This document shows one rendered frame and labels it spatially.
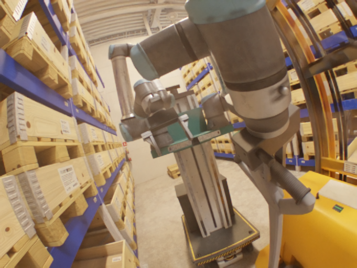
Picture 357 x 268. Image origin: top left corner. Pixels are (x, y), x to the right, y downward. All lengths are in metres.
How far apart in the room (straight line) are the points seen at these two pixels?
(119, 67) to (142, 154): 4.69
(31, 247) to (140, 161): 5.22
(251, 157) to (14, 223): 0.65
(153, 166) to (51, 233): 5.15
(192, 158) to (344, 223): 1.23
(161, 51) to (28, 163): 0.64
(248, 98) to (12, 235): 0.65
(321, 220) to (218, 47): 0.87
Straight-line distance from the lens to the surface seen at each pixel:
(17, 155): 0.72
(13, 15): 0.92
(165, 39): 0.27
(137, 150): 5.52
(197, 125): 1.23
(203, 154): 1.34
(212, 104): 1.13
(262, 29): 0.16
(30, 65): 1.17
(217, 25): 0.15
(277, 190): 0.46
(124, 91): 1.03
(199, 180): 1.39
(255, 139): 0.23
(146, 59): 0.28
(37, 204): 0.70
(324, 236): 0.90
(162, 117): 0.58
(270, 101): 0.18
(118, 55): 1.11
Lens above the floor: 1.48
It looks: 2 degrees down
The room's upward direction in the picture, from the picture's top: 18 degrees counter-clockwise
